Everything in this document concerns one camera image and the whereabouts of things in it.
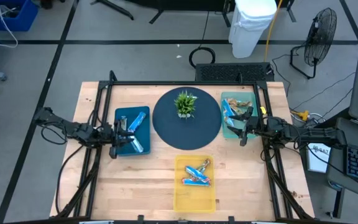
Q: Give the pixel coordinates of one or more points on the white trash bin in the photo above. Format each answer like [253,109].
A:
[250,28]

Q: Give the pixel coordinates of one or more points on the blue plastic bin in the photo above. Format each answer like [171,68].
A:
[146,124]

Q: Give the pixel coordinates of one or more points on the grey desk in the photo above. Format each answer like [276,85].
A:
[337,168]

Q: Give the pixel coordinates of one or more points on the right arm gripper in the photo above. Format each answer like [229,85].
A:
[253,127]

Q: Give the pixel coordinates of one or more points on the black floor fan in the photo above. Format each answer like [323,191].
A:
[320,37]

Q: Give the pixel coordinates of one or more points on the teal translucent plastic bin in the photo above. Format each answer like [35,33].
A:
[241,94]

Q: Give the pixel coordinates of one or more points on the yellow power plug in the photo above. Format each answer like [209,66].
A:
[303,115]

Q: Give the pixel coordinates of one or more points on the dark round woven placemat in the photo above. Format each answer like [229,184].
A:
[172,130]

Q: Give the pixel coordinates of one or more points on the black floor stand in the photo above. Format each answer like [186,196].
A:
[172,2]

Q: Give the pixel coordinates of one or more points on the yellow translucent plastic bin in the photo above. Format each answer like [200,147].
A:
[194,199]

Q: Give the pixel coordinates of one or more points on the small yellow tag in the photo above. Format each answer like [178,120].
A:
[263,110]

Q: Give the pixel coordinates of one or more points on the black aluminium table frame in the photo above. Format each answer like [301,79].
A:
[182,83]

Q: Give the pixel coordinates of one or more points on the silver brown granola bar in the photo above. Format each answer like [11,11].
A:
[123,123]

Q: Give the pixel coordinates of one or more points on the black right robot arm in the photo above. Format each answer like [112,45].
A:
[306,135]

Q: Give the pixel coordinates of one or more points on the green plant in white pot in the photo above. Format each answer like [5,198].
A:
[185,104]

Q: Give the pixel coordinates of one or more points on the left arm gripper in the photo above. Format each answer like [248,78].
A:
[113,137]

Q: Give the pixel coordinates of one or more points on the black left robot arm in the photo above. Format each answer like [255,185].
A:
[73,129]

